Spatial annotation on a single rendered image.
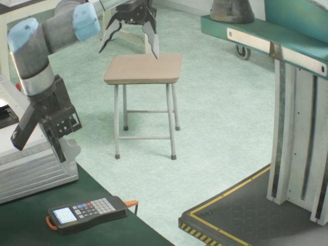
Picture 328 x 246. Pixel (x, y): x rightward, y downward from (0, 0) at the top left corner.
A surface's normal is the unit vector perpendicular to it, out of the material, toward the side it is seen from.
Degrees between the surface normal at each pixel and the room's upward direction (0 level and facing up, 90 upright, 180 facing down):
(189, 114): 0
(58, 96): 90
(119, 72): 6
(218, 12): 72
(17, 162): 0
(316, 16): 90
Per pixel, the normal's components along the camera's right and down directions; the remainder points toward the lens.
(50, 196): -0.04, -0.90
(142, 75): -0.06, -0.78
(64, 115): 0.48, 0.36
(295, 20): -0.77, 0.30
